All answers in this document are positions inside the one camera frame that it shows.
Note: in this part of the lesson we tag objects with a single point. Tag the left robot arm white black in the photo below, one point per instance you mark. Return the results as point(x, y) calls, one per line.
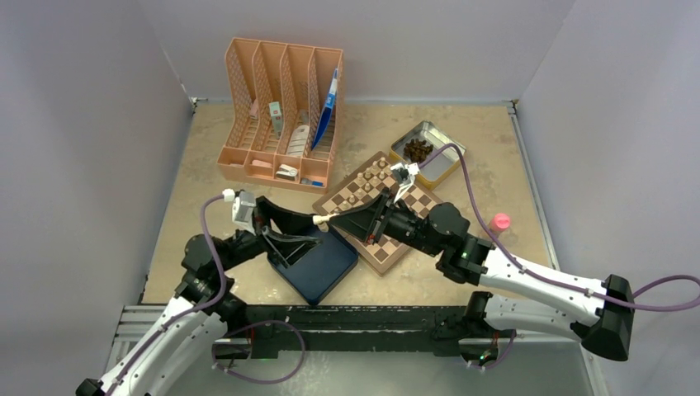
point(203, 309)

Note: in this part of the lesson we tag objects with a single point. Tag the pink eraser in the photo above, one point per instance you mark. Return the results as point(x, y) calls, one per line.
point(259, 164)

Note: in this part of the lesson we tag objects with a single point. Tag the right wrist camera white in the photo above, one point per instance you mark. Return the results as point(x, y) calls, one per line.
point(404, 174)

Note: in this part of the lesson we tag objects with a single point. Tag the pink capped small bottle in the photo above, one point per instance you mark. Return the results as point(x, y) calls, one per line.
point(500, 223)

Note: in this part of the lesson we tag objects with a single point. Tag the dark blue tray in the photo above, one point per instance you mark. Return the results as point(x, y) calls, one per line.
point(321, 269)

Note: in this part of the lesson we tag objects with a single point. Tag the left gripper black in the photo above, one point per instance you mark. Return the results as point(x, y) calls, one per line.
point(285, 247)

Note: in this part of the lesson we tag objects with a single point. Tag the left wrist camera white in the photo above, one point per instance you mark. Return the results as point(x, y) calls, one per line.
point(243, 205)

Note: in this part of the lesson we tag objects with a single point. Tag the white labelled tube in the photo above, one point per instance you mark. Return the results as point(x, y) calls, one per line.
point(298, 140)

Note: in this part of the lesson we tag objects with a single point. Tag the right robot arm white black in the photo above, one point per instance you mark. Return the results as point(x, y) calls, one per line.
point(596, 313)

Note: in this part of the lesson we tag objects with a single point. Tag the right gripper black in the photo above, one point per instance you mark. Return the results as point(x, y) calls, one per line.
point(361, 222)

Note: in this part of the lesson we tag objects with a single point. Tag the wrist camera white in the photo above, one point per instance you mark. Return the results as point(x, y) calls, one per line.
point(243, 205)
point(404, 174)

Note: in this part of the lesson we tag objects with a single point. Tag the wooden chess board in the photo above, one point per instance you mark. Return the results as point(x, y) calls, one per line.
point(385, 252)

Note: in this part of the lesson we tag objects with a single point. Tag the pile of dark chess pieces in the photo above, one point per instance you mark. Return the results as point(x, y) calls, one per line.
point(417, 150)

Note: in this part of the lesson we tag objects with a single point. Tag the yellow metal tin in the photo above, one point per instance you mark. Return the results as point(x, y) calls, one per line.
point(440, 163)

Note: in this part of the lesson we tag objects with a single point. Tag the blue folder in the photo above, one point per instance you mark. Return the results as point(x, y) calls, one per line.
point(327, 111)

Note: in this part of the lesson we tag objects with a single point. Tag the green white small box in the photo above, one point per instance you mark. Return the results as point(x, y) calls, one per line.
point(276, 117)

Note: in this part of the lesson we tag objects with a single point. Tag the white stapler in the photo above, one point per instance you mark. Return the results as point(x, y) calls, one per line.
point(287, 172)

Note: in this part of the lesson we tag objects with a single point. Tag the pink plastic desk organizer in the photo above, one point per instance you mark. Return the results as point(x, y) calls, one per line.
point(298, 76)

